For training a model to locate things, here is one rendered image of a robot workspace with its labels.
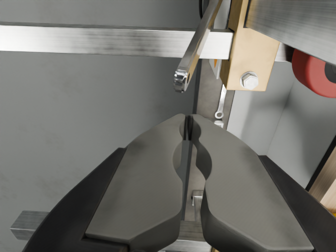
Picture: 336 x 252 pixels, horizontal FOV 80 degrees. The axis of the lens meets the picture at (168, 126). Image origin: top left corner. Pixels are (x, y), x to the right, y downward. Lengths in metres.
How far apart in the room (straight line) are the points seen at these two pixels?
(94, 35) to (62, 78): 1.10
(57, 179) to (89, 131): 0.61
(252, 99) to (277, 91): 0.06
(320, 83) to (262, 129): 0.39
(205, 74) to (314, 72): 0.23
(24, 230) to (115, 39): 0.29
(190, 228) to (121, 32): 0.28
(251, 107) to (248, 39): 0.35
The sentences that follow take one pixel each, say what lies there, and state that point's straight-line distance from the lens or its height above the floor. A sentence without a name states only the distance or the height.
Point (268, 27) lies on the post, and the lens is 0.19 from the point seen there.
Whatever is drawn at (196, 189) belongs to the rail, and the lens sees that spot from 0.64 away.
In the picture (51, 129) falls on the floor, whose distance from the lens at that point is 1.60.
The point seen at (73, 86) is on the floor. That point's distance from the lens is 1.35.
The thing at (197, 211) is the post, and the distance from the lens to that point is 0.60.
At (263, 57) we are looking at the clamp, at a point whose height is 0.87.
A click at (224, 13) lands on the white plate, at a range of 0.34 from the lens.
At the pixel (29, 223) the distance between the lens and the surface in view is 0.38.
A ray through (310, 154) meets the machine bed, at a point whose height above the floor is 0.77.
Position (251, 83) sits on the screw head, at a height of 0.88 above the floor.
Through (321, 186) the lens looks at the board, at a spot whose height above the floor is 0.89.
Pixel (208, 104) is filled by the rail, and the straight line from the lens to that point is 0.46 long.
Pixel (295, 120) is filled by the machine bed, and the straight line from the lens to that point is 0.57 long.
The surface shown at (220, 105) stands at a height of 0.71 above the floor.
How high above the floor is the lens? 1.11
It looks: 57 degrees down
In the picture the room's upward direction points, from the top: 174 degrees counter-clockwise
